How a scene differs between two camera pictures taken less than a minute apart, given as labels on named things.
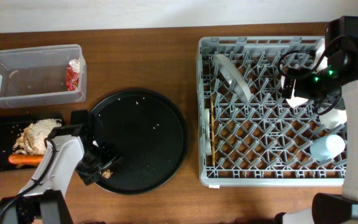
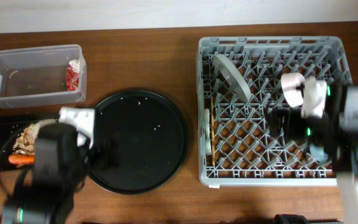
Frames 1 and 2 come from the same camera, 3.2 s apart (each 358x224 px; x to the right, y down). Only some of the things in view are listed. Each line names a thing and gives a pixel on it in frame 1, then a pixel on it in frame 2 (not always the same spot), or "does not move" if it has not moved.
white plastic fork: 209,145 does not move
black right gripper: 302,76 to 289,123
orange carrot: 25,158 does not move
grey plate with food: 233,76 does not move
